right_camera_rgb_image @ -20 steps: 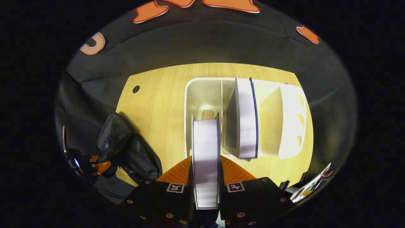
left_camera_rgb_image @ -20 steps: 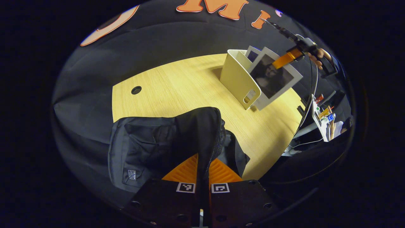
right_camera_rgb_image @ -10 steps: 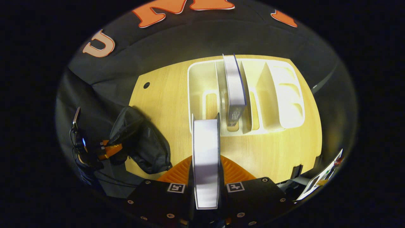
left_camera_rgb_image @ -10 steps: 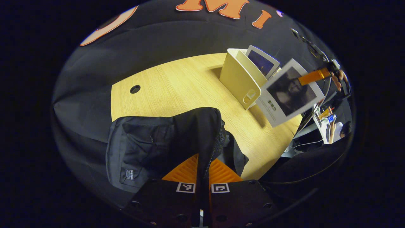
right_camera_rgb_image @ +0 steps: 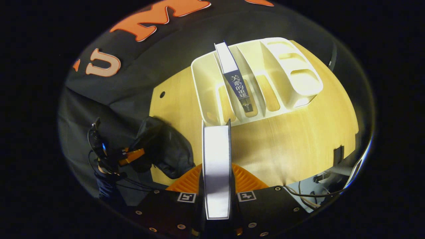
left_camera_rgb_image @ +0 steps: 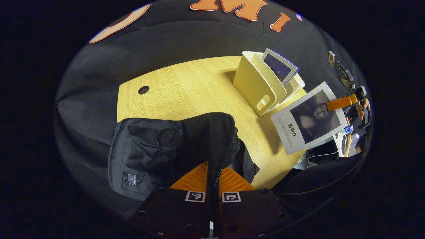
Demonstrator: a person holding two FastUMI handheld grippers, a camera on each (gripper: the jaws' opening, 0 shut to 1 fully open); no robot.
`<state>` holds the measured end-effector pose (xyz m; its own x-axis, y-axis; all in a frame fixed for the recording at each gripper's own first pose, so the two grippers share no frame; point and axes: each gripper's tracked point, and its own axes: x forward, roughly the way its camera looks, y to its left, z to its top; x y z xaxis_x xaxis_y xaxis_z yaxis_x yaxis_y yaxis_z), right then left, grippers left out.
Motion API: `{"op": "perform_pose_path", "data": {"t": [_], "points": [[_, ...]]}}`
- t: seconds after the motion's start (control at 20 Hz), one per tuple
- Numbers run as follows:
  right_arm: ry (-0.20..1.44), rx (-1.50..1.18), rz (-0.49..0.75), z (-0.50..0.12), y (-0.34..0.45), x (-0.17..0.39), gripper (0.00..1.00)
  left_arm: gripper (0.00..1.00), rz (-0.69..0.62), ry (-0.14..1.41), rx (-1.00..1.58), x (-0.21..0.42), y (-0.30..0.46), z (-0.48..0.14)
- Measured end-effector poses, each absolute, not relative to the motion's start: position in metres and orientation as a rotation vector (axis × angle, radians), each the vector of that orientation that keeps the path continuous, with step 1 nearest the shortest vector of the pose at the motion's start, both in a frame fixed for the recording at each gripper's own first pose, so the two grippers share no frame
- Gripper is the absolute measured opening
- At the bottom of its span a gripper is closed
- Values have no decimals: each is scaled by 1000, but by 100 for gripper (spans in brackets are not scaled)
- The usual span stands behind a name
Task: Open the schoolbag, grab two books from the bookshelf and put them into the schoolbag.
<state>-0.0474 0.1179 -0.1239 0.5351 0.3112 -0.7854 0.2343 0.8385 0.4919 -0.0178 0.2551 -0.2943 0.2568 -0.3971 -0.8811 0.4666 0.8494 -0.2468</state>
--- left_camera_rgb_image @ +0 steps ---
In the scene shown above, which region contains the blue cover book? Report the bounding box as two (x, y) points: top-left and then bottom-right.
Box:
(261, 48), (300, 87)

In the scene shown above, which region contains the cream white bookshelf rack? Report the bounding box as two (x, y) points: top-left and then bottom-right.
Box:
(232, 51), (306, 117)

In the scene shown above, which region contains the black schoolbag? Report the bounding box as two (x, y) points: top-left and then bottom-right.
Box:
(108, 112), (260, 203)

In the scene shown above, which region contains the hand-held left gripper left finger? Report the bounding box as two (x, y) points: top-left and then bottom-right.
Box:
(129, 162), (210, 238)

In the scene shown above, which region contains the grey portrait cover book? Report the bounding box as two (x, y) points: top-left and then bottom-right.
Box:
(271, 81), (349, 155)

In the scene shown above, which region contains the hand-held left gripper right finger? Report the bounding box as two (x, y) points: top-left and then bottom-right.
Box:
(214, 167), (293, 238)

